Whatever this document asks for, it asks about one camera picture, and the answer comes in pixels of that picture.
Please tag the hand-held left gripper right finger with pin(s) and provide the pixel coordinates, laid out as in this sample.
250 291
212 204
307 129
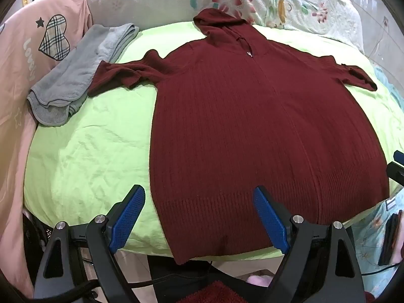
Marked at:
270 217

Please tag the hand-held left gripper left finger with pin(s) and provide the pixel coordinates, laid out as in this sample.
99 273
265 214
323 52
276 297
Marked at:
127 217

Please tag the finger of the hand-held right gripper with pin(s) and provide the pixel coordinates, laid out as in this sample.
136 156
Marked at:
398 169

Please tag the maroon hooded knit sweater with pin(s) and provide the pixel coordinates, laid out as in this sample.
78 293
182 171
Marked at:
236 132

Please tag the pink fluffy object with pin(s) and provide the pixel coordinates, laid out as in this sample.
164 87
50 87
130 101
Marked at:
259 280

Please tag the light green bed sheet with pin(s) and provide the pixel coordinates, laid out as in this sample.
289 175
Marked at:
94 151

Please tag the black flat device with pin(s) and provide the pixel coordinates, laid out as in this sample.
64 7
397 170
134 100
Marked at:
391 243

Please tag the light blue floral sheet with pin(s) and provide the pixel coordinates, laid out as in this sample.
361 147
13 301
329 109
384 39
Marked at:
369 243

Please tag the dark red knitted cloth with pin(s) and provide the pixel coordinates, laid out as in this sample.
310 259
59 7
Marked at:
214 293

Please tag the grey folded towel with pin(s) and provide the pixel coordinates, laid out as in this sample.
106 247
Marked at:
72 75

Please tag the pink quilt with plaid heart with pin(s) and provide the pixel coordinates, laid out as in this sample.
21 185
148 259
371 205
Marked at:
19 69

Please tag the white floral quilt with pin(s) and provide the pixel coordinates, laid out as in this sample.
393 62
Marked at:
151 3

